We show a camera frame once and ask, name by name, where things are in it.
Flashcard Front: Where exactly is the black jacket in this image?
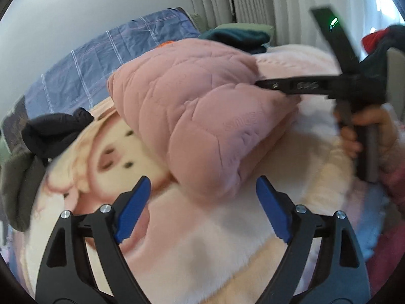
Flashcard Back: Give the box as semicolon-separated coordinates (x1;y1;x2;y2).
21;108;94;159

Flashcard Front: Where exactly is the blue plaid bed sheet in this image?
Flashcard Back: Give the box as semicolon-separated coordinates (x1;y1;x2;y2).
6;8;200;119

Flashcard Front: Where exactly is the pink quilted fleece jacket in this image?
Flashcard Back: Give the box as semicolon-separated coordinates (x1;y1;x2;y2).
107;39;300;199

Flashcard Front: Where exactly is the white pink cartoon blanket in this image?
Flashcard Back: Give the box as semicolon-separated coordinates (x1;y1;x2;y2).
5;43;390;304

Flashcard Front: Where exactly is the grey window curtain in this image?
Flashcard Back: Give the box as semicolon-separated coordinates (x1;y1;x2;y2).
192;0;404;51

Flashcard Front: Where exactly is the pink sleeve forearm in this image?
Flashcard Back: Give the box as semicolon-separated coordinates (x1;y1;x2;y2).
367;163;404;295

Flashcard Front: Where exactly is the light green pillow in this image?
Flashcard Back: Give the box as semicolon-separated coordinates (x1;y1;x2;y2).
188;13;275;39

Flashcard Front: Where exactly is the grey sherpa fleece garment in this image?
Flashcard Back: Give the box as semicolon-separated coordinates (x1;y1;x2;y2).
1;151;46;232

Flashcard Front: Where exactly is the person's right hand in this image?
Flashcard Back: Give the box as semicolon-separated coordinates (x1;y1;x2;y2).
340;105;399;160

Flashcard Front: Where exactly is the dark green garment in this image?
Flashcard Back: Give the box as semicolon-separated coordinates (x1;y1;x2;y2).
199;28;271;54

